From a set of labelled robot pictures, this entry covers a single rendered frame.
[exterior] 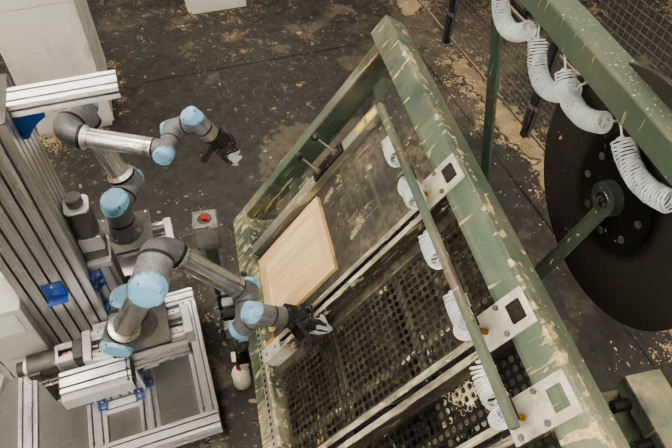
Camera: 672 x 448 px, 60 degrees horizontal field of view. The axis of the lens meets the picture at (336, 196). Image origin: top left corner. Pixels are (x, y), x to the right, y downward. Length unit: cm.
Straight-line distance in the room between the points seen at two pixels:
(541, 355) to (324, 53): 440
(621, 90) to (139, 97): 415
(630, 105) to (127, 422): 264
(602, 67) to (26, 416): 297
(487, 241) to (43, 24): 353
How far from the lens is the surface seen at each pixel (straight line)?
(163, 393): 326
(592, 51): 184
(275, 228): 263
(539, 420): 146
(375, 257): 197
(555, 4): 201
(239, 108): 493
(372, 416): 190
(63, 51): 457
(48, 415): 340
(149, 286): 185
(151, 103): 512
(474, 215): 167
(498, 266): 158
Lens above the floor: 312
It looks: 48 degrees down
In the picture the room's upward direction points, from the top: 2 degrees clockwise
